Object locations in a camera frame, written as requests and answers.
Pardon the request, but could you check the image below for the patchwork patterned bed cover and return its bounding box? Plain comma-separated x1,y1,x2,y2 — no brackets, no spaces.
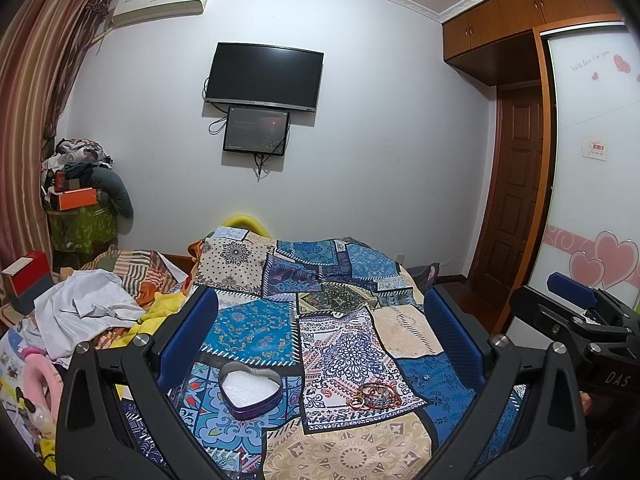
119,225,528,480

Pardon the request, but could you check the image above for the red and white box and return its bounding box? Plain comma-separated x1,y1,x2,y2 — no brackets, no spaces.
1,250,53,315

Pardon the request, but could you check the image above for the white wardrobe door with hearts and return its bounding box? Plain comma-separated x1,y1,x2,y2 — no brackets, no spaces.
529,22,639,308

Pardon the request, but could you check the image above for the small dark wall monitor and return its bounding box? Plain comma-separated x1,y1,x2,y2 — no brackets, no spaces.
224,106,290,156

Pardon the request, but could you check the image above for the yellow cloth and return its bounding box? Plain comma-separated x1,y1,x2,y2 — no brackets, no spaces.
110,292,186,349

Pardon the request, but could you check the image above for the black wall television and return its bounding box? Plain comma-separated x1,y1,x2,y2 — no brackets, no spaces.
204,42,324,113

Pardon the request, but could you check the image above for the striped red brown curtain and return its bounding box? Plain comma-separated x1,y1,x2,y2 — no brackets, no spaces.
1,0,112,264

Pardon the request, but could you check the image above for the pile of bracelets and rings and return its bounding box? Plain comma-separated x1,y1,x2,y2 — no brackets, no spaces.
348,381,403,412

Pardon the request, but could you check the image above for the white crumpled cloth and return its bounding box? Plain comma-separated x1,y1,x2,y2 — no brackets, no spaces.
20,270,144,367

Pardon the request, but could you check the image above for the wooden overhead cabinet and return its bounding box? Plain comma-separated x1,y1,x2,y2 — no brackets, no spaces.
442,0,620,87

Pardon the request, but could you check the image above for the yellow plush toy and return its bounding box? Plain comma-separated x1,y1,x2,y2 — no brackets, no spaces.
222,214,271,237

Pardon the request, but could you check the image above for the orange box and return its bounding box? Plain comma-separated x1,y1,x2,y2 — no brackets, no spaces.
56,188,98,210

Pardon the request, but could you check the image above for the brown wooden door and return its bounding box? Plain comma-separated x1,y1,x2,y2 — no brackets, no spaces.
468,84,544,310

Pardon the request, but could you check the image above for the pink plush slipper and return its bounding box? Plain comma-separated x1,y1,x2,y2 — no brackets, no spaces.
22,348,64,420

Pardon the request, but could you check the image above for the striped orange brown blanket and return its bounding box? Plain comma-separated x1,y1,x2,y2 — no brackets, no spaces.
81,246,186,310

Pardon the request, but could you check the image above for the green patterned cloth cabinet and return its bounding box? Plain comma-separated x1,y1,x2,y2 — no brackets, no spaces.
47,204,118,255

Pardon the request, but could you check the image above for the person's right hand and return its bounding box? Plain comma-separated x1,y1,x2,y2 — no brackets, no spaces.
579,392,592,415

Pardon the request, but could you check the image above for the purple heart-shaped tin box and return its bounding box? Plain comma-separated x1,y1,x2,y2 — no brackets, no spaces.
218,362,283,420

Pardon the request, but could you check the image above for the pile of clothes on cabinet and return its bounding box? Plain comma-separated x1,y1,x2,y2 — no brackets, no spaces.
40,139,134,220

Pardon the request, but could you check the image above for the white air conditioner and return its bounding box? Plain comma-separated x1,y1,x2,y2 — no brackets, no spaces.
112,0,208,27

